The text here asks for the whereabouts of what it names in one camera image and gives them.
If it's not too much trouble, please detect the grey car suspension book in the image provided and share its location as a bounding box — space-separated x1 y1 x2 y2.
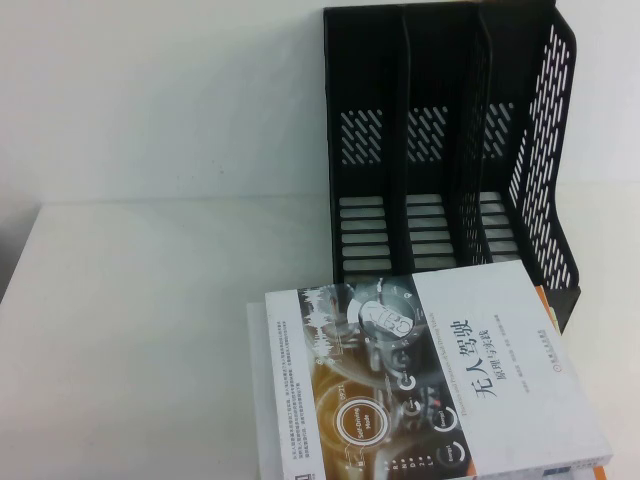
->
245 300 284 480

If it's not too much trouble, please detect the black plastic book stand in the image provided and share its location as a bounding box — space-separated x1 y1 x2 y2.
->
322 0 585 335

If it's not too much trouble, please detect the white self-driving car book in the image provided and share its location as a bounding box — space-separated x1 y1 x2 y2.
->
263 259 614 480

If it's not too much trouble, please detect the orange-edged grey book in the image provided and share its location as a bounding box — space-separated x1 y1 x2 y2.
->
533 284 609 480

